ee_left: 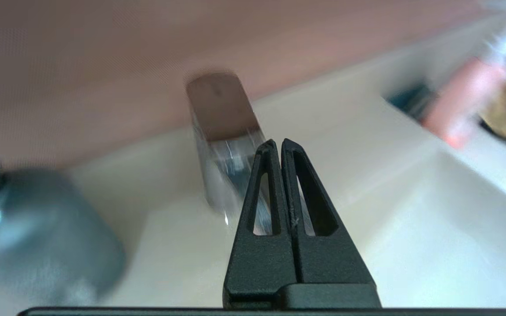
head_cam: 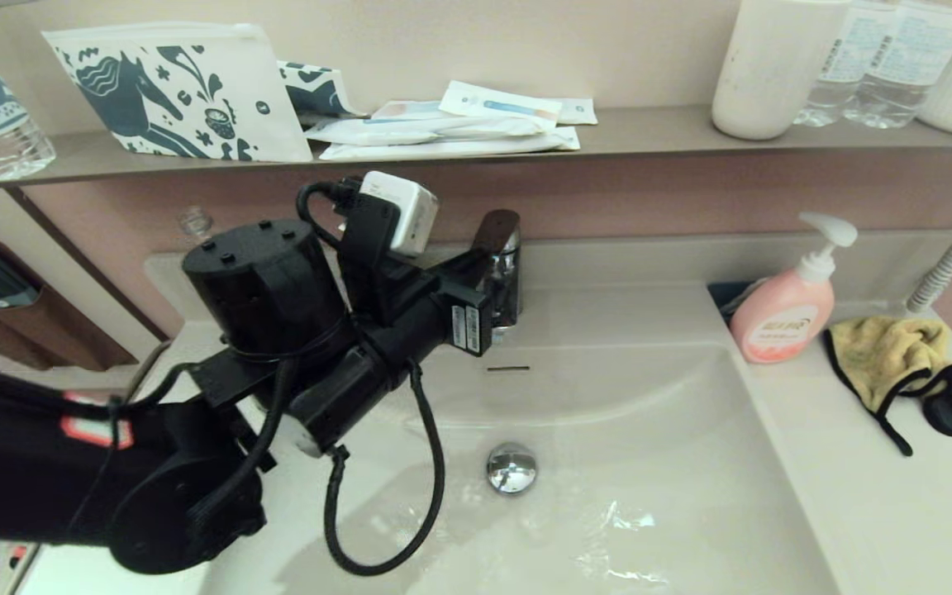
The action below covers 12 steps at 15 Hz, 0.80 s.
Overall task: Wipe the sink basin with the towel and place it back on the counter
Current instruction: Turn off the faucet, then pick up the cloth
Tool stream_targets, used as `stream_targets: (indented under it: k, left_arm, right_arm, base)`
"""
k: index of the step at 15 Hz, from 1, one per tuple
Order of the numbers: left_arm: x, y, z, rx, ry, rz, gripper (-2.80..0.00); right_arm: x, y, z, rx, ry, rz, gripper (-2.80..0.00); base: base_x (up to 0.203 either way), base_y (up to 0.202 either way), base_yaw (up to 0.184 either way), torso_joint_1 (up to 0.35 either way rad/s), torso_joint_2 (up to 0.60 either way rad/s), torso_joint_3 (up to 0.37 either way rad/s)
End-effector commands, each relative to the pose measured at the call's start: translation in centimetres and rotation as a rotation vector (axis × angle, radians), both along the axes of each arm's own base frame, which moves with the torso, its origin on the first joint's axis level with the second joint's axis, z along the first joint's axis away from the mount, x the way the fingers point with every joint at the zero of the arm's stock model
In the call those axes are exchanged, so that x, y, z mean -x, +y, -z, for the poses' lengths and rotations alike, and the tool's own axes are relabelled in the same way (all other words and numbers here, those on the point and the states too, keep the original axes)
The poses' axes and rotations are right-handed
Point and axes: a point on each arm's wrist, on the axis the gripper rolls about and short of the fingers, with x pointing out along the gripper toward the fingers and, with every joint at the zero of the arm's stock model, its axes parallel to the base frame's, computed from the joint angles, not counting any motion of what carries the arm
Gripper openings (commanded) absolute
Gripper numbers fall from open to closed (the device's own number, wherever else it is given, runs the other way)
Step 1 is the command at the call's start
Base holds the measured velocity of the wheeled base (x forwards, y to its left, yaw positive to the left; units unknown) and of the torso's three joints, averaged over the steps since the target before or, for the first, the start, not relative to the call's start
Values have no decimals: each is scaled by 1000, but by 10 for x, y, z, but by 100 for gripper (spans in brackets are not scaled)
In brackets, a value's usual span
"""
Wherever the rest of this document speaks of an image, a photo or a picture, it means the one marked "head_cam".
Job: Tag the long white plastic packet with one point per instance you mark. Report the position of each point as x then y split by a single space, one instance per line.
459 148
426 129

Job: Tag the small horse print pouch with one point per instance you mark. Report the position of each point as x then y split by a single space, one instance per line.
315 92

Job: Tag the yellow cloth with black trim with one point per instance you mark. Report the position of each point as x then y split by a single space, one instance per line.
881 351

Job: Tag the small blue object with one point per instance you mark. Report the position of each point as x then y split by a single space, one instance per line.
728 296

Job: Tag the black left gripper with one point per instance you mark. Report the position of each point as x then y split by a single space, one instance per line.
426 322

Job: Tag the chrome drain stopper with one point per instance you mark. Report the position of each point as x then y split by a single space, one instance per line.
512 468

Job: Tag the clear empty plastic bottle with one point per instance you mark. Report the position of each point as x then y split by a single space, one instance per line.
195 223

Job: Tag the white packet with blue stripe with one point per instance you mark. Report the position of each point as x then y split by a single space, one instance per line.
499 106

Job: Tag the large horse print pouch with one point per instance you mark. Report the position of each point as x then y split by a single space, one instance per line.
257 74

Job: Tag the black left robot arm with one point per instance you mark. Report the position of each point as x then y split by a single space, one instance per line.
261 289

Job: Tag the small white packet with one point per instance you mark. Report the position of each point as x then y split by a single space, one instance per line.
579 111

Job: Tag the pale pink packet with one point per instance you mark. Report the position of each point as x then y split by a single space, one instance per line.
408 110

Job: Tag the tall white cup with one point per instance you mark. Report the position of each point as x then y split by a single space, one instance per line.
765 74

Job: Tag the white ceramic sink basin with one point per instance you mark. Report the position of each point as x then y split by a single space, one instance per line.
649 496

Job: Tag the pink soap pump bottle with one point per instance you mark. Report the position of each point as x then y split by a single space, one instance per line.
782 318

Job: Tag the chrome faucet with lever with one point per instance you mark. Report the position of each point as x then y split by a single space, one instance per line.
509 281

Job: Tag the water bottle with white label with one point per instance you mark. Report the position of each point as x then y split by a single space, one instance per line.
844 74
906 66

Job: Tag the brown wall holder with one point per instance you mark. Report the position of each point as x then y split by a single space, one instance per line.
63 330

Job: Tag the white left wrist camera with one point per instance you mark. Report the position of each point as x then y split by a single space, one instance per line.
402 211

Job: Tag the grey wall shelf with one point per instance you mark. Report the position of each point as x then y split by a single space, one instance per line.
649 132

